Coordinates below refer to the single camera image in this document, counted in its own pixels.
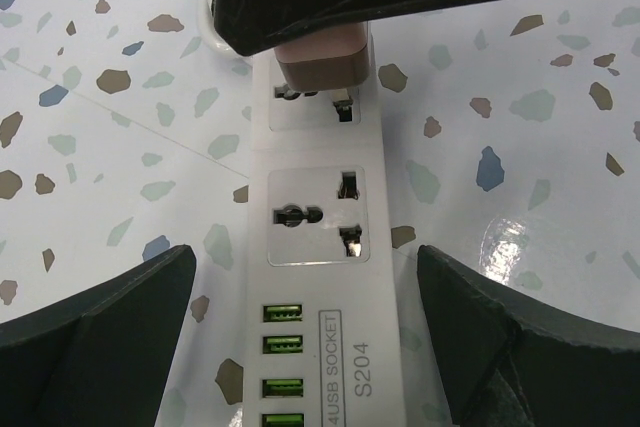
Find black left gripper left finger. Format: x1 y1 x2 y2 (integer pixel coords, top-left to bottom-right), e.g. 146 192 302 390
1 245 196 427

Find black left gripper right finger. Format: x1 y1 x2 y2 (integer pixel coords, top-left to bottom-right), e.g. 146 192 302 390
417 246 639 426

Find pink cube socket adapter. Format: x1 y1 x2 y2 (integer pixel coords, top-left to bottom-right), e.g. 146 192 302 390
274 22 370 93

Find white power strip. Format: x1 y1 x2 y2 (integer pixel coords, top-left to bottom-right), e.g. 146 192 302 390
243 53 406 426

